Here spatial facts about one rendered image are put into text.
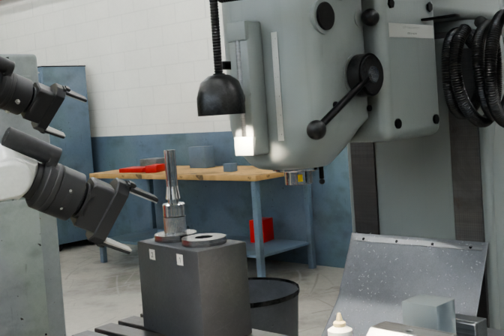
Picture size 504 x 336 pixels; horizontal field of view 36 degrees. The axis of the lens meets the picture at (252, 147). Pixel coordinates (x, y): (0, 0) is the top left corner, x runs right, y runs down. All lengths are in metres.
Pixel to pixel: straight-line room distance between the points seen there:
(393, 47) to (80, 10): 7.83
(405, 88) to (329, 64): 0.19
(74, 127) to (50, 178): 7.32
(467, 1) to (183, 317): 0.84
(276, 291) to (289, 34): 2.45
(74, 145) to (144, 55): 1.30
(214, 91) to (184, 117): 6.59
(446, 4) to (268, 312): 1.92
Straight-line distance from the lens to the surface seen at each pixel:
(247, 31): 1.20
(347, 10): 1.28
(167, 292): 1.57
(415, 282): 1.60
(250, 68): 1.20
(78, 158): 8.65
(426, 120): 1.42
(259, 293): 3.60
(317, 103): 1.20
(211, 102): 1.12
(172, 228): 1.60
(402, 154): 1.62
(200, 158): 7.11
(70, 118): 8.61
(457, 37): 1.36
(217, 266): 1.49
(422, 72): 1.42
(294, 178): 1.28
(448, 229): 1.59
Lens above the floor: 1.42
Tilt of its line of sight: 3 degrees down
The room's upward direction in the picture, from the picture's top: 4 degrees counter-clockwise
